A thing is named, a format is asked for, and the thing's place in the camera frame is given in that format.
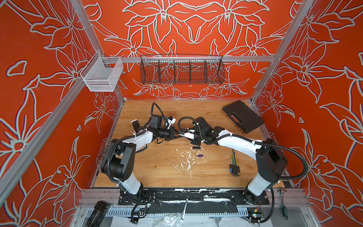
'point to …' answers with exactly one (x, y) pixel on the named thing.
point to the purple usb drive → (200, 156)
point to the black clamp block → (100, 209)
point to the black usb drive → (196, 147)
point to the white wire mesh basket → (102, 74)
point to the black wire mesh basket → (177, 69)
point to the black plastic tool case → (242, 116)
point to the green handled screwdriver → (283, 208)
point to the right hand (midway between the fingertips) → (187, 132)
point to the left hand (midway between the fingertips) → (182, 135)
